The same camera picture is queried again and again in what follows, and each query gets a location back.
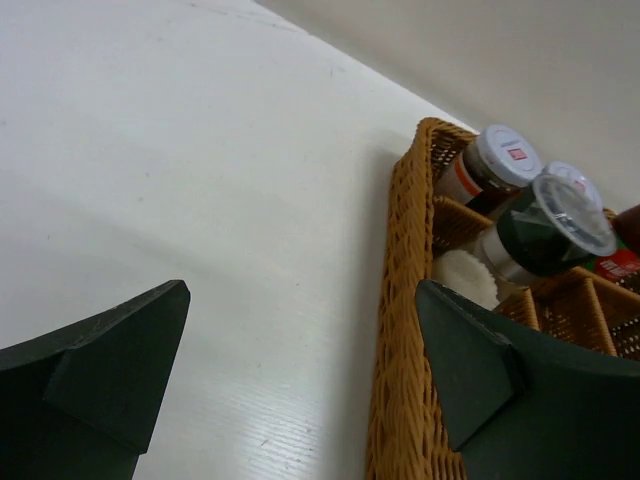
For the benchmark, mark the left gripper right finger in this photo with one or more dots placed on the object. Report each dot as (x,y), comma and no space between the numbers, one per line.
(520,404)

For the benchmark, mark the brown wicker divided basket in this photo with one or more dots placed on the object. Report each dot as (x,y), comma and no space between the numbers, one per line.
(407,438)

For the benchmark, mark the red chili sauce bottle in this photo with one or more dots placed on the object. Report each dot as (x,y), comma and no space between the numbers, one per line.
(625,260)

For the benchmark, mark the white-lid brown sauce jar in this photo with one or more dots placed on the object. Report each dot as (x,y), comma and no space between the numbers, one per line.
(577,178)

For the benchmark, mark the black-cap white powder grinder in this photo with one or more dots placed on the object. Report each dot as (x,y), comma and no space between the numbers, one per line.
(548,229)

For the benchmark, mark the white-lid dark sauce jar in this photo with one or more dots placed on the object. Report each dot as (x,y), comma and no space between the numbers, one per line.
(491,170)

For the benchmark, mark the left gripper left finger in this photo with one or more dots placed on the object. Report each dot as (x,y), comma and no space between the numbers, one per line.
(82,401)

